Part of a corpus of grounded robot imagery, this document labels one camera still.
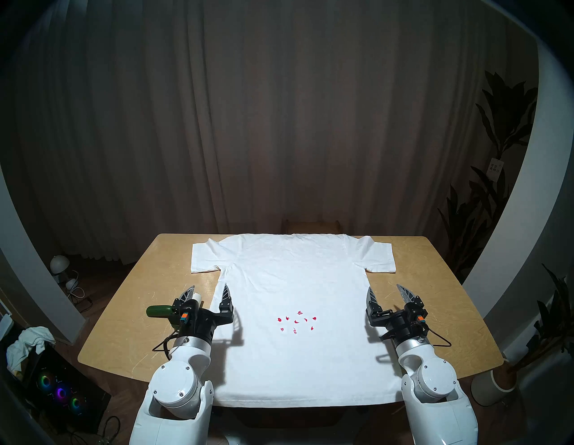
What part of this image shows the crumpled white cloth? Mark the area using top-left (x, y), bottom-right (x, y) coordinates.
top-left (6, 326), bottom-right (57, 373)

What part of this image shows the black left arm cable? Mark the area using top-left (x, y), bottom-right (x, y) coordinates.
top-left (152, 330), bottom-right (181, 359)

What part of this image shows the white curved arch pillar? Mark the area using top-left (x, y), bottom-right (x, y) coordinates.
top-left (0, 164), bottom-right (88, 346)
top-left (462, 36), bottom-right (574, 350)

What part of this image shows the plant in white pot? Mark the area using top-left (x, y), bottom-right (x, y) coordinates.
top-left (471, 264), bottom-right (574, 406)

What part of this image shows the tall dark leafy plant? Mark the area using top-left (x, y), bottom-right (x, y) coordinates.
top-left (437, 71), bottom-right (539, 283)

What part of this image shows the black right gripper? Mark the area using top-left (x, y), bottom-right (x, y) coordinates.
top-left (366, 284), bottom-right (429, 344)

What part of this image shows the white floor cable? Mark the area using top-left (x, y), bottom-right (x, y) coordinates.
top-left (67, 269), bottom-right (86, 301)

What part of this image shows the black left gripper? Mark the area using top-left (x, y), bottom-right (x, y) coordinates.
top-left (173, 283), bottom-right (235, 344)

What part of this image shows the wooden chair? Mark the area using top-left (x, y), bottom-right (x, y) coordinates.
top-left (282, 219), bottom-right (342, 236)

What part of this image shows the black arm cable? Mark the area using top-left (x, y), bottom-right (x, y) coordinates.
top-left (422, 325), bottom-right (452, 348)
top-left (152, 330), bottom-right (181, 359)

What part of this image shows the large white mushroom lamp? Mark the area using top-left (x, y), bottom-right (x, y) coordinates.
top-left (49, 255), bottom-right (69, 283)

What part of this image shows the black floor cable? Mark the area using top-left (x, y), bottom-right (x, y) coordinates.
top-left (101, 415), bottom-right (122, 442)

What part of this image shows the computer with rgb fans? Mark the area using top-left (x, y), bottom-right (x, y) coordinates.
top-left (22, 345), bottom-right (113, 433)

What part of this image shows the green handled lint roller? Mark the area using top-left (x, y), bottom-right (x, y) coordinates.
top-left (146, 292), bottom-right (202, 319)

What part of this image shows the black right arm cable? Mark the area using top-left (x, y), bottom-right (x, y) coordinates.
top-left (422, 325), bottom-right (452, 348)

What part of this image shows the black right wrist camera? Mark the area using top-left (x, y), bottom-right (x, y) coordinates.
top-left (404, 303), bottom-right (427, 328)

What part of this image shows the brown pleated curtain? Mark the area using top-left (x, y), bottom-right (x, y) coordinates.
top-left (13, 0), bottom-right (539, 265)

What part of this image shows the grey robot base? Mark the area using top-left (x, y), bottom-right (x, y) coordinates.
top-left (222, 432), bottom-right (270, 445)

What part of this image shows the white t-shirt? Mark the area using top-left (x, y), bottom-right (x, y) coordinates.
top-left (191, 233), bottom-right (406, 408)

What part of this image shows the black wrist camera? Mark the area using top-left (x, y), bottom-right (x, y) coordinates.
top-left (174, 300), bottom-right (199, 326)
top-left (404, 303), bottom-right (427, 328)

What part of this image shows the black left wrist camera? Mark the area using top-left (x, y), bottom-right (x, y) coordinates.
top-left (174, 300), bottom-right (199, 326)

